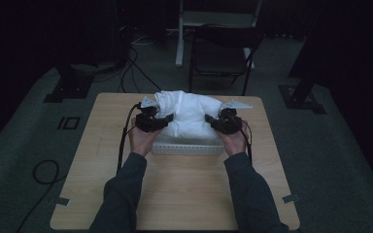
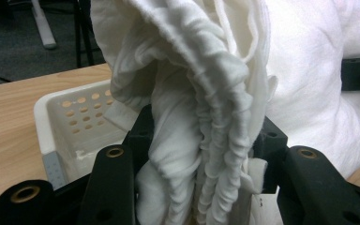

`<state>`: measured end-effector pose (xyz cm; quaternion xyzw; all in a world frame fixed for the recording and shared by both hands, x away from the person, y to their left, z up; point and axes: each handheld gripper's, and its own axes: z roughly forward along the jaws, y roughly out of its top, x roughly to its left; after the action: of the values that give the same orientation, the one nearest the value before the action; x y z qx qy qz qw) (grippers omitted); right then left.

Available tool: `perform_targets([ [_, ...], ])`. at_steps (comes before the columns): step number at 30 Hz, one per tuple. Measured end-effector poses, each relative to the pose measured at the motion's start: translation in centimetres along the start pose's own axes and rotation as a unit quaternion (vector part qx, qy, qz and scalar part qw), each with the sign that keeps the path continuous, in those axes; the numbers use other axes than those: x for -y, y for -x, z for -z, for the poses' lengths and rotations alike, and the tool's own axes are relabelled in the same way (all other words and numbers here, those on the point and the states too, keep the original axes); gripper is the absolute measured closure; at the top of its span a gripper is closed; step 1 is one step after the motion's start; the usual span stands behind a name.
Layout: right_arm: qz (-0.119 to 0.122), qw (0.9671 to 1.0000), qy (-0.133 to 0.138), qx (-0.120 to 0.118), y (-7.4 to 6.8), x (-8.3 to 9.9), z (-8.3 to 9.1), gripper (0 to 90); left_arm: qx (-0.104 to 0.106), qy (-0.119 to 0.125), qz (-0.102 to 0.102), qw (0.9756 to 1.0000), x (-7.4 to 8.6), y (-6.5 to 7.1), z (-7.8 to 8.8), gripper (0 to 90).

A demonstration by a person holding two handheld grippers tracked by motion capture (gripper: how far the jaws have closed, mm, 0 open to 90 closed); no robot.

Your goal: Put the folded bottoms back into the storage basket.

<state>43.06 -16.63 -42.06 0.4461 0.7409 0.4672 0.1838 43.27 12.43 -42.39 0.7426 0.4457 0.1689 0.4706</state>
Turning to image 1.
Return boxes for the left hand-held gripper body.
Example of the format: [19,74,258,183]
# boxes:
[134,95,163,134]

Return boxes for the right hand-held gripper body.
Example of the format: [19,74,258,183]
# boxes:
[217,99,254,136]

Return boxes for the white cloth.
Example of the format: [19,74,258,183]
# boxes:
[153,89,224,141]

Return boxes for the white plastic basket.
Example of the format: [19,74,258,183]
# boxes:
[151,133,227,156]

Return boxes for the person's left hand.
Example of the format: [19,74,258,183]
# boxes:
[127,117,163,158]

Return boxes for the person's right hand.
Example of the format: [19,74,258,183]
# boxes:
[217,121,251,158]

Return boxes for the black folding chair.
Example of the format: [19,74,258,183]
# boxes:
[187,23,266,97]

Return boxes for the black stand base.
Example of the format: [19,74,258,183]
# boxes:
[43,62,95,104]
[278,32,327,116]

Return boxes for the grey tape strip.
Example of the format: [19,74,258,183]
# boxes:
[281,193,300,205]

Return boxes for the right hand-held gripper cable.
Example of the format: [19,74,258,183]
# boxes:
[240,119,254,165]

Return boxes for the hand-held gripper cable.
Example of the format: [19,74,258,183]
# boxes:
[15,102,143,233]
[240,119,254,165]

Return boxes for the left hand-held gripper cable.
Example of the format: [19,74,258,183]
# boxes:
[15,102,143,233]

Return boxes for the black floor cables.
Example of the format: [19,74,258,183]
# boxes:
[118,48,163,95]

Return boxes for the white metal frame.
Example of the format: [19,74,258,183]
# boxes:
[174,0,264,70]

